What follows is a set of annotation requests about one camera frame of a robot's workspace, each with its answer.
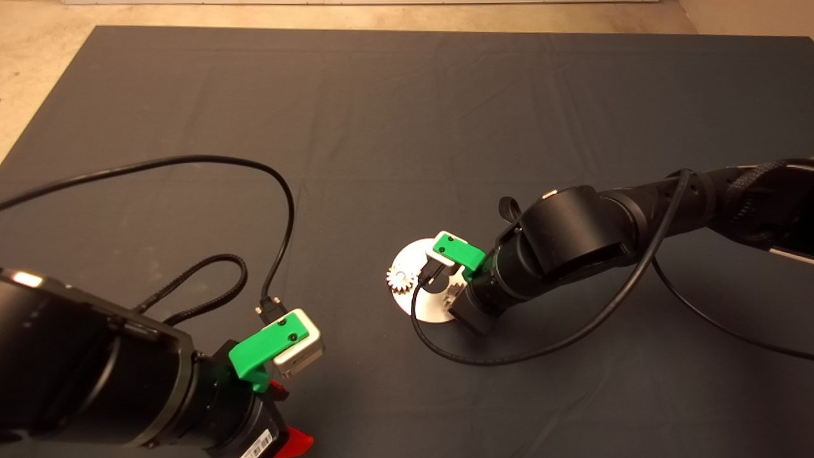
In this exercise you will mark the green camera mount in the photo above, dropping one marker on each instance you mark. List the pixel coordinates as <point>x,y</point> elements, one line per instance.
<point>257,350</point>
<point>461,253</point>

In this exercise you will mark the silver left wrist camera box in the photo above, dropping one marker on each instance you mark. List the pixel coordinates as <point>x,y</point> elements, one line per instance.
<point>302,353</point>

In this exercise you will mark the dark grey table cloth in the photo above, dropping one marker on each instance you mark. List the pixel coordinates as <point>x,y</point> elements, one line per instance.
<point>445,127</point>

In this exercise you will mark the round metal carrier plate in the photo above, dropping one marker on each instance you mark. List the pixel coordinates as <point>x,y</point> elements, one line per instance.
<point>410,254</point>

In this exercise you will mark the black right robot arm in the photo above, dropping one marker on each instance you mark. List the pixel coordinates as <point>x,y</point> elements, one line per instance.
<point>579,235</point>

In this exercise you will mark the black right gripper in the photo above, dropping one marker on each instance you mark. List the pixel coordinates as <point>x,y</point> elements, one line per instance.
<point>480,305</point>

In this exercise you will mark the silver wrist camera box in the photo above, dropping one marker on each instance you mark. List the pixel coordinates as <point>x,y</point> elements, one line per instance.
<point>439,256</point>
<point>302,353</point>

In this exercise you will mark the small steel planetary gear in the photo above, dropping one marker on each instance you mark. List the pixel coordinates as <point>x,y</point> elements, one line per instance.
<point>400,278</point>
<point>453,294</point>

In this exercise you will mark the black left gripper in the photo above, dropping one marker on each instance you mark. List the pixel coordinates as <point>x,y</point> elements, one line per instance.
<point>238,420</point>

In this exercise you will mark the green left camera mount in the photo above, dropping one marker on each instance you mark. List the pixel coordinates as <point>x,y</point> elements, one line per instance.
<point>257,350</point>

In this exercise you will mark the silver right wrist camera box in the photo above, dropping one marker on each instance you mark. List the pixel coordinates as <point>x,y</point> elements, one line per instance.
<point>439,256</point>

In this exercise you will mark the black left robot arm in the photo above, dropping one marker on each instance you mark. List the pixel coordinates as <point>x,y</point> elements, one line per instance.
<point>89,375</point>

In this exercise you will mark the green right camera mount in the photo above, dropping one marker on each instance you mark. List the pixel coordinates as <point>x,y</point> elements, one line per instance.
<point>461,253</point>

